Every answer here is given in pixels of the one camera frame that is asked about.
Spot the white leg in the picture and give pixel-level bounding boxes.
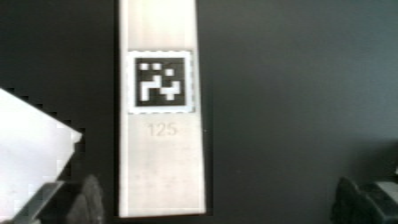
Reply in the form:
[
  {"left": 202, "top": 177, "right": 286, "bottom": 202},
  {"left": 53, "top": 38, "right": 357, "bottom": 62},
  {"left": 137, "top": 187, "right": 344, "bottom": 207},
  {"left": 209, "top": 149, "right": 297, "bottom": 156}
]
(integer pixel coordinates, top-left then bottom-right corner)
[{"left": 119, "top": 0, "right": 206, "bottom": 218}]

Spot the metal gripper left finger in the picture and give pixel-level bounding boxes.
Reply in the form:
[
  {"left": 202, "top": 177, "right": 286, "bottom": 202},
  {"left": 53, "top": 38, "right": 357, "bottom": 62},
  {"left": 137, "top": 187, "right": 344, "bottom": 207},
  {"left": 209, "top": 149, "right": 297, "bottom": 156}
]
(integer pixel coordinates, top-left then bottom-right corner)
[{"left": 10, "top": 175, "right": 106, "bottom": 224}]

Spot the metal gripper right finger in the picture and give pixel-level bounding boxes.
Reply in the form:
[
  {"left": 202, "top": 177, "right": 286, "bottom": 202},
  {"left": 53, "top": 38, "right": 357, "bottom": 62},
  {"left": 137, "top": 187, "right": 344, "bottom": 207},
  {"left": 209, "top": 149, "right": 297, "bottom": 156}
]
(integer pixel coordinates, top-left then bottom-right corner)
[{"left": 330, "top": 178, "right": 398, "bottom": 224}]

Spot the white desk top tray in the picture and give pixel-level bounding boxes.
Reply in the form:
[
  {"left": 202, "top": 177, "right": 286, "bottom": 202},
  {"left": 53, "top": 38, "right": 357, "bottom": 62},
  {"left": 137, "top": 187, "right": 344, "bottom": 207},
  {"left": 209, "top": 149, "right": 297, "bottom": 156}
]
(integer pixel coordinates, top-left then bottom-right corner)
[{"left": 0, "top": 88, "right": 82, "bottom": 222}]

